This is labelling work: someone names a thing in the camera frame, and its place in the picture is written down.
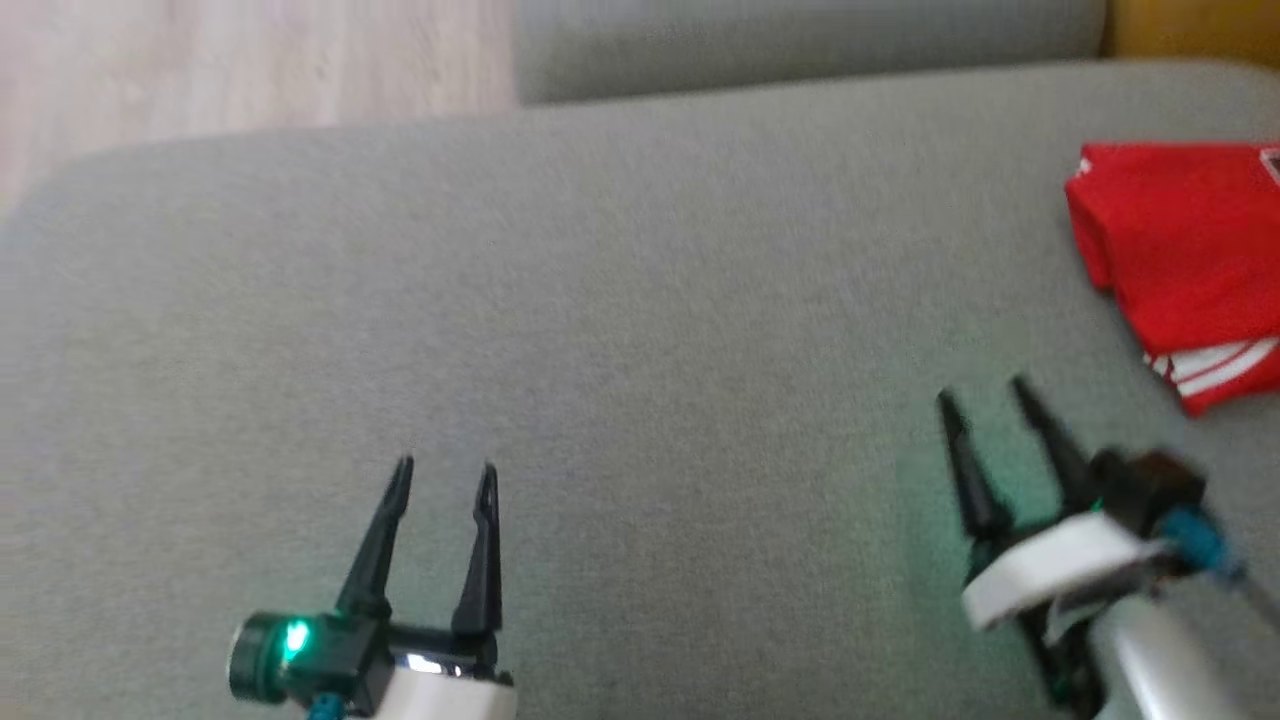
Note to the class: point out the red shorts thin white stripes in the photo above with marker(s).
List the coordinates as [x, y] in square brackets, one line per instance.
[1190, 250]

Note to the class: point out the grey sofa backrest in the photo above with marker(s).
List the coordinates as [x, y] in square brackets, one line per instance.
[800, 45]

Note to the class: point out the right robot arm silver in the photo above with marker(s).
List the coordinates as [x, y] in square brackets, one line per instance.
[1160, 660]

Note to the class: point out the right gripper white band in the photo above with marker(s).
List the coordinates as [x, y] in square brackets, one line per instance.
[1060, 565]

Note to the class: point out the grey sofa seat cushion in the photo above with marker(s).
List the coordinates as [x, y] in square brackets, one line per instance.
[600, 400]

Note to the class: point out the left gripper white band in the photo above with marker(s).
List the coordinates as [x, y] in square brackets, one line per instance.
[420, 690]

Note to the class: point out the yellow upholstered object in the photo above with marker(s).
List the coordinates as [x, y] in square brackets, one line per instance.
[1190, 25]

